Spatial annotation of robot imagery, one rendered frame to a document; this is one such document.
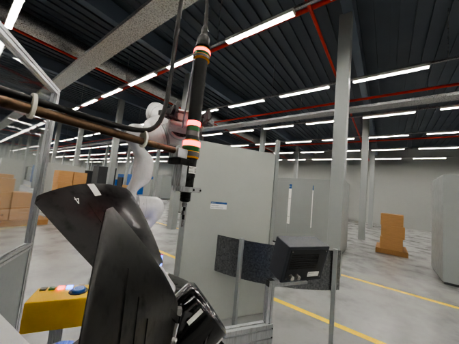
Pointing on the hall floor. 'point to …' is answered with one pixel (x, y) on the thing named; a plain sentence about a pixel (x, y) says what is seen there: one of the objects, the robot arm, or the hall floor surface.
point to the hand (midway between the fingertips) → (192, 111)
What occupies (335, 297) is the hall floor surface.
